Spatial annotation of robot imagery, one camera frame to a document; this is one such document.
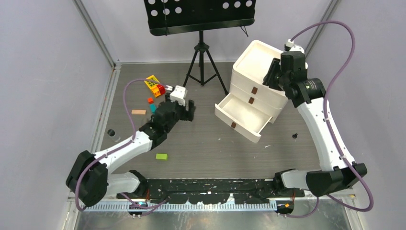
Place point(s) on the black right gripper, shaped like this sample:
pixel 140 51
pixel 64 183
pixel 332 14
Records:
pixel 268 80

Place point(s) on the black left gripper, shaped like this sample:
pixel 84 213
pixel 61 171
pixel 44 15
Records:
pixel 187 115

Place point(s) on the teal block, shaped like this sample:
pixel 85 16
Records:
pixel 153 108

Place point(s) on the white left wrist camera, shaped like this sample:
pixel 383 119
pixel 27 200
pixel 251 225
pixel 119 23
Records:
pixel 177 93

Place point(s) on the white bottom drawer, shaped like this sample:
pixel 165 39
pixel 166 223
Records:
pixel 242 117

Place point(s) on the clear small cup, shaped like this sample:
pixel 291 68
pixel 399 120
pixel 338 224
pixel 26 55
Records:
pixel 113 135

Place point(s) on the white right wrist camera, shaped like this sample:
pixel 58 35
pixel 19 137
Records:
pixel 291 46

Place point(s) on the beige rectangular block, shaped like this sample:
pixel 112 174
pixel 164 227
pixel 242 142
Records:
pixel 138 112

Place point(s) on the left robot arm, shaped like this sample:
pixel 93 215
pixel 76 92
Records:
pixel 92 176

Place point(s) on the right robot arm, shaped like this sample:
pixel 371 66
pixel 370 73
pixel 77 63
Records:
pixel 337 166

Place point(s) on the white drawer organizer box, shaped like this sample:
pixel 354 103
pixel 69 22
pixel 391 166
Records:
pixel 247 77

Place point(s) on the black music stand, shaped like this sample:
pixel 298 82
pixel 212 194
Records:
pixel 170 17

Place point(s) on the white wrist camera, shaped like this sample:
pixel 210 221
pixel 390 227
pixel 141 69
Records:
pixel 291 46
pixel 177 93

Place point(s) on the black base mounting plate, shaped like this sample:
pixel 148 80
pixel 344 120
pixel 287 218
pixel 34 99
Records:
pixel 212 191

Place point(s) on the green rectangular block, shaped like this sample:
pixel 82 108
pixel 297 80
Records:
pixel 163 157

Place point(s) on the red orange toy block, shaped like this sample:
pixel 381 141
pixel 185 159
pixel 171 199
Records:
pixel 158 90

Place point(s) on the yellow green toy block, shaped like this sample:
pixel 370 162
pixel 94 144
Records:
pixel 151 82

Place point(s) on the small orange cube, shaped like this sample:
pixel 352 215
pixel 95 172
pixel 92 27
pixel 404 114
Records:
pixel 150 100

